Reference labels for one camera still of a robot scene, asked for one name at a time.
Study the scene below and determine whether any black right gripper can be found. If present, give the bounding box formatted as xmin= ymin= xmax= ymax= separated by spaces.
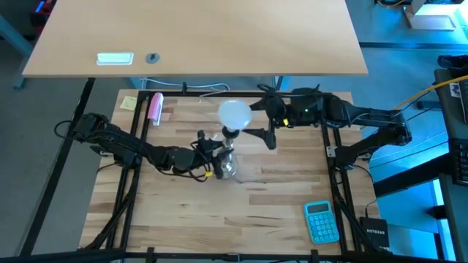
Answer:
xmin=243 ymin=93 xmax=293 ymax=150

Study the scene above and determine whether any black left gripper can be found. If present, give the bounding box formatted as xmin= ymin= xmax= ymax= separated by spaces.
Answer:
xmin=170 ymin=140 xmax=235 ymax=179

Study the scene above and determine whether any white flood lightbulb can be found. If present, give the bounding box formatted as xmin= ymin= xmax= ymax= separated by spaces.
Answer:
xmin=217 ymin=100 xmax=254 ymax=131

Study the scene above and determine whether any pink white stapler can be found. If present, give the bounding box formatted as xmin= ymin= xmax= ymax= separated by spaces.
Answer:
xmin=147 ymin=92 xmax=165 ymax=127

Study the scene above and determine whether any yellow sticky note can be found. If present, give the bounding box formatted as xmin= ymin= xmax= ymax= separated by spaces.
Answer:
xmin=119 ymin=96 xmax=138 ymax=111

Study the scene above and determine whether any light wood desk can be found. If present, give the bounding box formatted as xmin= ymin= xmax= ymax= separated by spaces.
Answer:
xmin=22 ymin=0 xmax=369 ymax=78

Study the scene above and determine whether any teal calculator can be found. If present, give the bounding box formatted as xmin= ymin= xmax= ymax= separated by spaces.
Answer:
xmin=303 ymin=200 xmax=341 ymax=245

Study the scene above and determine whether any black desk crossbar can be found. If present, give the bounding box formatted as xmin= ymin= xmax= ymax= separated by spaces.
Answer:
xmin=372 ymin=151 xmax=453 ymax=198

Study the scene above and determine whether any white box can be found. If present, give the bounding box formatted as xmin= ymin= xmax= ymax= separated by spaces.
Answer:
xmin=401 ymin=0 xmax=458 ymax=31

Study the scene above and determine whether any black keyboard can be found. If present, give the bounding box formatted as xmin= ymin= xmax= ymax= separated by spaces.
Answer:
xmin=450 ymin=137 xmax=468 ymax=188

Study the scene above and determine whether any grey desk leg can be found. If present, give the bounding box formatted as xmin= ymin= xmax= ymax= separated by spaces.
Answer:
xmin=0 ymin=13 xmax=34 ymax=91

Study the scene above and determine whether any clear lamp cord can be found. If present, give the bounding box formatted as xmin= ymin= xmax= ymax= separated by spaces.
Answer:
xmin=199 ymin=89 xmax=235 ymax=107

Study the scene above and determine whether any black aluminium table frame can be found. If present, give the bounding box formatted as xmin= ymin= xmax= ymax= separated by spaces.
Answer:
xmin=78 ymin=90 xmax=370 ymax=256

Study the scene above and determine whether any white cable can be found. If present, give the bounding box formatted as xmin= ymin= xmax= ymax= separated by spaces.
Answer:
xmin=140 ymin=77 xmax=232 ymax=92

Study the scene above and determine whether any black Netgear switch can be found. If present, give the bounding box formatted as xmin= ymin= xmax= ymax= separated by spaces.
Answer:
xmin=359 ymin=216 xmax=390 ymax=249

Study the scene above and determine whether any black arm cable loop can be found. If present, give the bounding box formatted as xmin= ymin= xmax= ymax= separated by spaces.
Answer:
xmin=53 ymin=119 xmax=78 ymax=142

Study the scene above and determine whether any yellow cable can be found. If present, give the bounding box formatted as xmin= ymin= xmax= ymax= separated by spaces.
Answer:
xmin=393 ymin=75 xmax=468 ymax=110

